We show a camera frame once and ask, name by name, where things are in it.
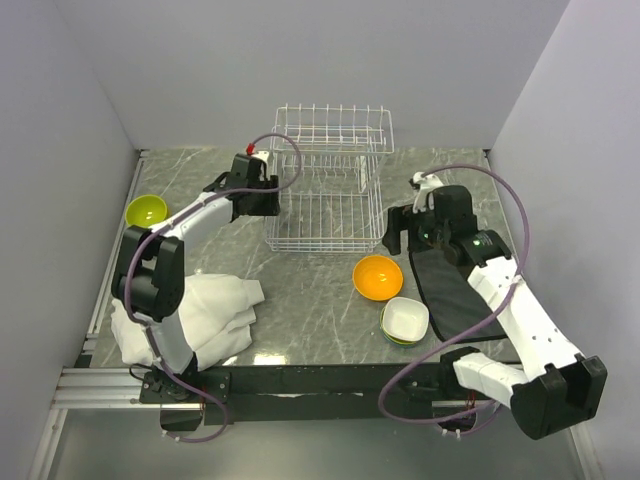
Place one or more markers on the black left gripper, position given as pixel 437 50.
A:
pixel 271 207

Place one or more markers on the orange bowl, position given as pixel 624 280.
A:
pixel 377 278

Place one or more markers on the dark grey drying mat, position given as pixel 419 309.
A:
pixel 453 304

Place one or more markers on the aluminium rail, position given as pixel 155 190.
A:
pixel 100 390
pixel 104 294

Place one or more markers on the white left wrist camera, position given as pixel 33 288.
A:
pixel 263 155

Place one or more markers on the aluminium front rail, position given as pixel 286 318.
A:
pixel 100 390

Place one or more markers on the blue bottom stacked bowl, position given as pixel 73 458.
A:
pixel 398 342

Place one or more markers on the white cloth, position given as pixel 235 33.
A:
pixel 216 313

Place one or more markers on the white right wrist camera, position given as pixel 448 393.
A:
pixel 423 184

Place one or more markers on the white wire dish rack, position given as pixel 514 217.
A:
pixel 333 157

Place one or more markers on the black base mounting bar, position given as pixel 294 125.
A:
pixel 428 391

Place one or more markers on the white square bowl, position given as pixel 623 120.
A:
pixel 405 319

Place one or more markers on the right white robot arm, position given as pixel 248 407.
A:
pixel 474 275

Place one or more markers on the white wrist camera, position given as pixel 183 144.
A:
pixel 263 155
pixel 423 184

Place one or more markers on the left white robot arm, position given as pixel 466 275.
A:
pixel 149 277

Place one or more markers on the aluminium left side rail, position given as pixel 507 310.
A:
pixel 104 294

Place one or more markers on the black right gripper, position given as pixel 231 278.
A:
pixel 400 219

